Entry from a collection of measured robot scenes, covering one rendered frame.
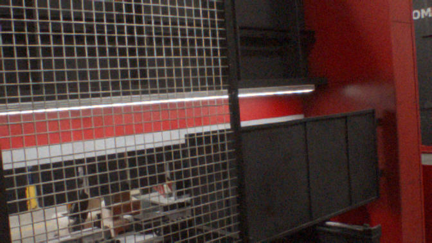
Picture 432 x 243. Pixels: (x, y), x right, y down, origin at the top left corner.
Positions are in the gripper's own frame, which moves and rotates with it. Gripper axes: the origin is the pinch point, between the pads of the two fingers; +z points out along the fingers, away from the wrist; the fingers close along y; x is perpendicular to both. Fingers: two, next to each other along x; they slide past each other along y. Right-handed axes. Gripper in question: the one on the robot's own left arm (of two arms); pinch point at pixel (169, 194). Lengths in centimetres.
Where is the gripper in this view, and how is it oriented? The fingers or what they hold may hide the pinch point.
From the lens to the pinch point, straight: 216.0
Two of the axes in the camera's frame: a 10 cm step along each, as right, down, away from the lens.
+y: 7.7, -1.1, 6.2
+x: -5.1, 4.8, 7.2
